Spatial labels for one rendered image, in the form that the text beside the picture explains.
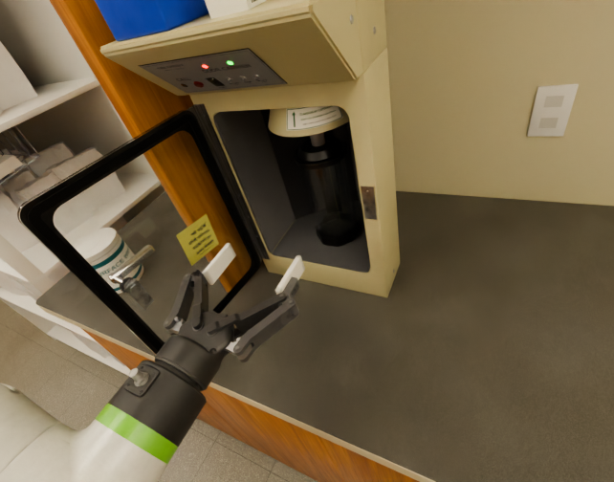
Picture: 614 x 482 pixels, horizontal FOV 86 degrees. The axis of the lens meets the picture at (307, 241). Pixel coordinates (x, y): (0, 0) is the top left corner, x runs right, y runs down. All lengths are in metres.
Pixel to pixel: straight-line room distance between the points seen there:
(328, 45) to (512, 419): 0.59
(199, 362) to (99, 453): 0.12
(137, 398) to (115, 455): 0.05
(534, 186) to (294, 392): 0.78
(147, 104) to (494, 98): 0.74
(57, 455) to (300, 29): 0.46
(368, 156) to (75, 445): 0.49
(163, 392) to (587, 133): 0.95
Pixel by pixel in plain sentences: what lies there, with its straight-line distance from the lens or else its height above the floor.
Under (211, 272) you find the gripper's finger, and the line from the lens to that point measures 0.55.
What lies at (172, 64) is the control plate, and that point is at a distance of 0.53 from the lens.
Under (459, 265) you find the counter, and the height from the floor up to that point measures 0.94.
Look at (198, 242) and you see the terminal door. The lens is 0.68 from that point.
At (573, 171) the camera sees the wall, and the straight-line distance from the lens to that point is 1.03.
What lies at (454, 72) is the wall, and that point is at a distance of 0.92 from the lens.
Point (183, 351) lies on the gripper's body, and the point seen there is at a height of 1.23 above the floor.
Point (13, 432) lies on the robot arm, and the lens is 0.44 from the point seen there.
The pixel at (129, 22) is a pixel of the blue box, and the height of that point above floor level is 1.53.
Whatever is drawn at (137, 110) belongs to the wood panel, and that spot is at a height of 1.41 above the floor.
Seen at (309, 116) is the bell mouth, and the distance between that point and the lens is 0.58.
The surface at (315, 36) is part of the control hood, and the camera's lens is 0.39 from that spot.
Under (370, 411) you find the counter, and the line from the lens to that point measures 0.65.
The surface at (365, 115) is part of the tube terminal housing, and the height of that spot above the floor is 1.35.
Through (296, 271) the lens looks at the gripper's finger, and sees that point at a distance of 0.49.
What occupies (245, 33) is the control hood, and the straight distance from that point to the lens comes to 0.41.
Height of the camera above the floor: 1.55
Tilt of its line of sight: 40 degrees down
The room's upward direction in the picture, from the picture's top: 17 degrees counter-clockwise
